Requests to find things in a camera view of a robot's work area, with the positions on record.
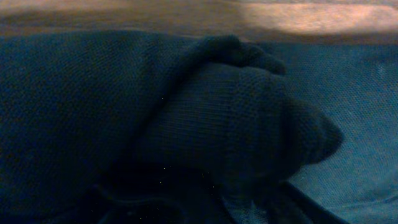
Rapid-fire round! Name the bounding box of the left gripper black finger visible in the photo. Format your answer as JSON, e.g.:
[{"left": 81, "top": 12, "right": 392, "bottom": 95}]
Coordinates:
[{"left": 277, "top": 182, "right": 349, "bottom": 224}]

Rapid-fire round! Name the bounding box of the black t-shirt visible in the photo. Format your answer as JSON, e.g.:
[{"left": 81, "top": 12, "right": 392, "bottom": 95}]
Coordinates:
[{"left": 0, "top": 29, "right": 398, "bottom": 224}]

